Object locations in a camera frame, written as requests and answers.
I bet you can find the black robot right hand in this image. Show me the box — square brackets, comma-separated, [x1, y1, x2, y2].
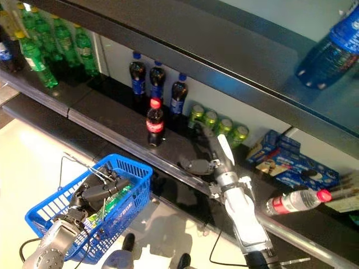
[178, 123, 237, 177]

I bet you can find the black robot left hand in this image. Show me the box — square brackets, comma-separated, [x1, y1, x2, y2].
[68, 165, 132, 214]

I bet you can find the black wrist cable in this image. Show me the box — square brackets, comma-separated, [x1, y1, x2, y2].
[209, 230, 248, 266]
[18, 237, 93, 269]

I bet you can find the blue plastic shopping basket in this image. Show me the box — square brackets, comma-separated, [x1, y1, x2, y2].
[24, 153, 154, 265]

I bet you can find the white carton box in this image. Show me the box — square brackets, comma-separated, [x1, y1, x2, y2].
[336, 172, 359, 197]
[324, 190, 359, 214]

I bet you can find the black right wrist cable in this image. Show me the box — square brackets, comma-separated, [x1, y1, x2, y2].
[209, 230, 248, 266]

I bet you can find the yellow tea bottle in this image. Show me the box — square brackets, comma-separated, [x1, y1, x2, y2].
[4, 0, 26, 40]

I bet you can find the large cola bottle blue label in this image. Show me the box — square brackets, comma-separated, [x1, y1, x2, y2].
[294, 0, 359, 90]

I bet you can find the water bottle red label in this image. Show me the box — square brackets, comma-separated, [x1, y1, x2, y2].
[264, 188, 333, 217]

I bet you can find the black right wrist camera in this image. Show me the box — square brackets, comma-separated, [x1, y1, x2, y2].
[209, 183, 223, 200]

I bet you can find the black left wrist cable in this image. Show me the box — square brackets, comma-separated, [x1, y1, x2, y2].
[18, 237, 93, 269]

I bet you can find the cola bottle red label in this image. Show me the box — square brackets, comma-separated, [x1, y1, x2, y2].
[145, 98, 165, 147]

